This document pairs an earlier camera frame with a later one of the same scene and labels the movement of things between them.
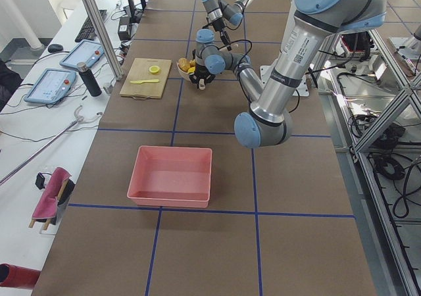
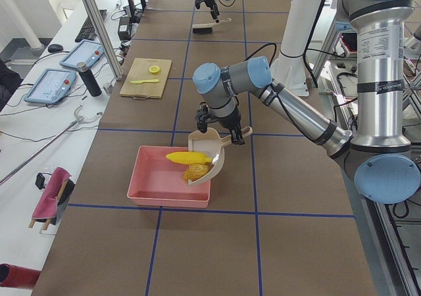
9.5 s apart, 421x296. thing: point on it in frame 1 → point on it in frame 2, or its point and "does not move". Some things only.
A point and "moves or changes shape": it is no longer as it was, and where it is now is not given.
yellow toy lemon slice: (154, 69) does not move
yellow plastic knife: (145, 81) does not move
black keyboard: (88, 31) does not move
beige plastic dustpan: (183, 74) → (210, 144)
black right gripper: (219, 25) → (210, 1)
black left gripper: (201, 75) → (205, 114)
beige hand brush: (236, 47) moves or changes shape
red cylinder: (14, 276) does not move
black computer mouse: (54, 47) does not move
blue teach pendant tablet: (82, 51) does not move
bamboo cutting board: (146, 78) does not move
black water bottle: (89, 79) does not move
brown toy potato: (184, 64) → (195, 171)
